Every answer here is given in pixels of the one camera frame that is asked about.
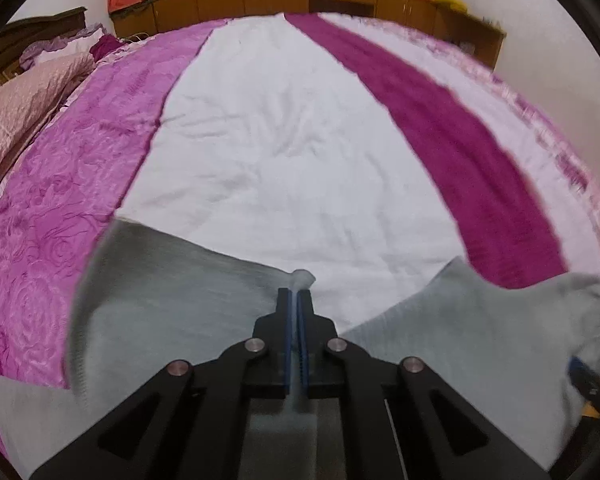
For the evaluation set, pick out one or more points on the purple ruffled pillow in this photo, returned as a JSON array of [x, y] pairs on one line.
[[65, 42]]

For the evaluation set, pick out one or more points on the dark wooden headboard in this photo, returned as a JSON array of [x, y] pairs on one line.
[[40, 25]]

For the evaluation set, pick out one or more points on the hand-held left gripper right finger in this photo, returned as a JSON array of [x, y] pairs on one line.
[[305, 355]]

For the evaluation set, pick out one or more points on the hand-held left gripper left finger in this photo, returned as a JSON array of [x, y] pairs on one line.
[[286, 355]]

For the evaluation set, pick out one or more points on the pink quilted pillow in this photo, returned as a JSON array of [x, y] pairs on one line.
[[20, 105]]

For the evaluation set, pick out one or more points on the grey towel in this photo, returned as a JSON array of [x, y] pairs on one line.
[[155, 285]]

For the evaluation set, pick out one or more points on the pink and white striped bedspread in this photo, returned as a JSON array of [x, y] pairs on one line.
[[280, 160]]

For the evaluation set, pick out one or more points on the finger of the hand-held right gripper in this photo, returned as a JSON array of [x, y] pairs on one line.
[[582, 372]]

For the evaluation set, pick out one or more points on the yellow object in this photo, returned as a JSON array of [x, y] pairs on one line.
[[450, 2]]

